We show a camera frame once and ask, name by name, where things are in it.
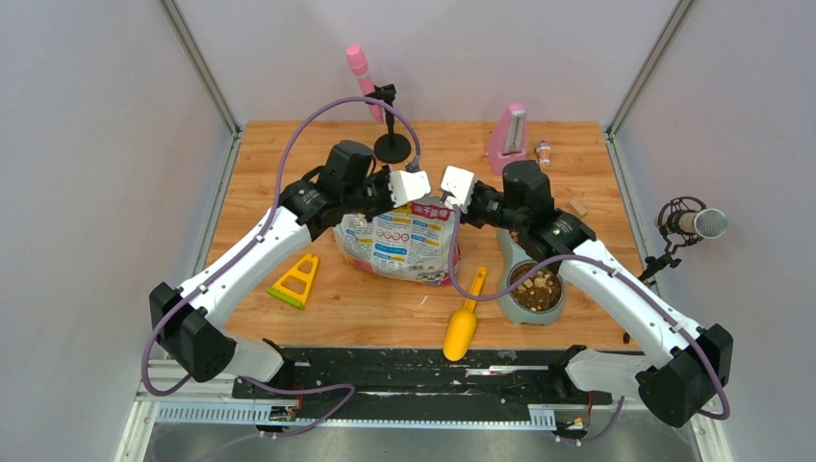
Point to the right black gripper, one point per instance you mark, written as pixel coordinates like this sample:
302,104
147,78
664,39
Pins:
470,217

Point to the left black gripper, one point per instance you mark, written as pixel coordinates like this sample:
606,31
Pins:
382,176

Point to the pet food bag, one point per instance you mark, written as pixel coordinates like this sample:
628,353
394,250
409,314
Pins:
411,243

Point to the yellow plastic scoop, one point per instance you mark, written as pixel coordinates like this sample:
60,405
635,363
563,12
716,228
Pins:
460,332

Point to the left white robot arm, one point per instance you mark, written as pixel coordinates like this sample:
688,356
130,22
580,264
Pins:
188,320

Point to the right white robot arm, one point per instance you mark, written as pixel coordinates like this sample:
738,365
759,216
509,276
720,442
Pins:
684,367

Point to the grey double pet bowl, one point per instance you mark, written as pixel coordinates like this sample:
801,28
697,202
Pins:
539,299

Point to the black microphone stand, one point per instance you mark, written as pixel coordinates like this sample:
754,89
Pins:
391,148

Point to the pink metronome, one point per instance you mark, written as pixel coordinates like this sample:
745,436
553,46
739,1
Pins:
507,142

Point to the small figurine bottle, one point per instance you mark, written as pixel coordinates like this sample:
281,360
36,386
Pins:
543,152

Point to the wooden block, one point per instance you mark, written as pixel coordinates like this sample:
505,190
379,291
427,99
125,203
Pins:
578,207

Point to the yellow triangular scraper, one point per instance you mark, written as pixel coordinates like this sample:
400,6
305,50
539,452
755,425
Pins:
295,285

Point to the pink microphone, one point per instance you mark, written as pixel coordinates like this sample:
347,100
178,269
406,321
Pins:
358,64

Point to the silver condenser microphone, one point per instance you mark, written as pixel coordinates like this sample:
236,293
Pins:
686,220

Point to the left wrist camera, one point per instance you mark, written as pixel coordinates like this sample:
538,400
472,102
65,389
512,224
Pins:
406,186

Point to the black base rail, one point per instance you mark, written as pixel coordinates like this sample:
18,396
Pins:
417,386

